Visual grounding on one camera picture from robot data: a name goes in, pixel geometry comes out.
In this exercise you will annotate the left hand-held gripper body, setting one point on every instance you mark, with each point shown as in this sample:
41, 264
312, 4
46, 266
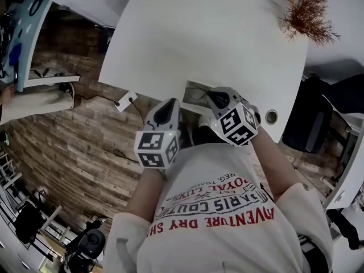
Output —
155, 149

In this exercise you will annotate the person's white shoe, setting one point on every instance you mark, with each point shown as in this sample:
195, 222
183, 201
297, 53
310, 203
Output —
207, 121

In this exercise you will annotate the white power strip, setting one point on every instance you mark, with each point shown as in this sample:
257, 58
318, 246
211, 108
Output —
128, 100

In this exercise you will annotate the blue object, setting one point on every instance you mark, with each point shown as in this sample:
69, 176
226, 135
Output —
14, 55

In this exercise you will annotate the person's right forearm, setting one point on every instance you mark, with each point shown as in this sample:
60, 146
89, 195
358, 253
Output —
276, 163

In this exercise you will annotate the black bag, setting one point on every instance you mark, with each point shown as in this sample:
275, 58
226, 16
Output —
28, 223

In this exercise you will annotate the person's left forearm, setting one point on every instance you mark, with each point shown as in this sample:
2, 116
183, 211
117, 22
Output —
148, 192

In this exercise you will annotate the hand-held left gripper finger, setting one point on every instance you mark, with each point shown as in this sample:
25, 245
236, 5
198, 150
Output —
175, 121
153, 118

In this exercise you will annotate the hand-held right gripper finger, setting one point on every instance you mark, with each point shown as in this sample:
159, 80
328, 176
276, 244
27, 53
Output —
216, 111
234, 98

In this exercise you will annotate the white curved desk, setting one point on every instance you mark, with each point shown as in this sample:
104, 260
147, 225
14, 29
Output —
204, 38

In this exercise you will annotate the dried red plant in vase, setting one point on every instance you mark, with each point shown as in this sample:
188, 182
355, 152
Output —
308, 13

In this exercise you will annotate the black office chair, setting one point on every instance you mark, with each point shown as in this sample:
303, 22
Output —
310, 124

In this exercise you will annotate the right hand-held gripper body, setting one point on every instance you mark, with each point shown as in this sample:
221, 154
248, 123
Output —
237, 125

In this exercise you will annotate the person's white printed shirt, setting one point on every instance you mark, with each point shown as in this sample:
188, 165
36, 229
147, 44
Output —
227, 223

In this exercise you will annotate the black rolling chair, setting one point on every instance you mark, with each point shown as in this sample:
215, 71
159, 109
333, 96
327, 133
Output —
89, 243

